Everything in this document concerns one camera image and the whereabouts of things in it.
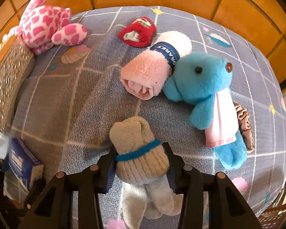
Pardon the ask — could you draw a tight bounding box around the pink towel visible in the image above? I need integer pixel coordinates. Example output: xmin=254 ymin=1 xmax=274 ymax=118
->
xmin=120 ymin=31 xmax=192 ymax=100

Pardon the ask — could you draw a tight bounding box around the silver embossed tissue box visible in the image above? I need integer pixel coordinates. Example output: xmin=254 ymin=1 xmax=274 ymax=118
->
xmin=0 ymin=35 xmax=35 ymax=133

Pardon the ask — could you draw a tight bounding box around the brown satin scrunchie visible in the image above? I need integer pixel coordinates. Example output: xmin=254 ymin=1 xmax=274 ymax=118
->
xmin=234 ymin=102 xmax=255 ymax=154

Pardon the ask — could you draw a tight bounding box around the pink white spotted plush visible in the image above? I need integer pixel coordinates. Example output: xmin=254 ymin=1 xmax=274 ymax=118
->
xmin=2 ymin=0 xmax=87 ymax=56

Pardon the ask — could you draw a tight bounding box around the blue plush bear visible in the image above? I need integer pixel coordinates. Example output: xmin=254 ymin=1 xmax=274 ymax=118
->
xmin=162 ymin=52 xmax=247 ymax=170

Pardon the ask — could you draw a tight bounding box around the rattan chair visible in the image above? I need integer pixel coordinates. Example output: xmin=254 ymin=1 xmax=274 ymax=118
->
xmin=258 ymin=204 xmax=286 ymax=228

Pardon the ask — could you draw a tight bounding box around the red small sock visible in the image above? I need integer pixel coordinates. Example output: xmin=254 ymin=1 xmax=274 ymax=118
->
xmin=118 ymin=17 xmax=157 ymax=48

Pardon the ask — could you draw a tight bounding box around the white socks blue band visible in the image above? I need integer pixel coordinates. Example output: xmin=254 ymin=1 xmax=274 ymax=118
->
xmin=109 ymin=116 xmax=183 ymax=228

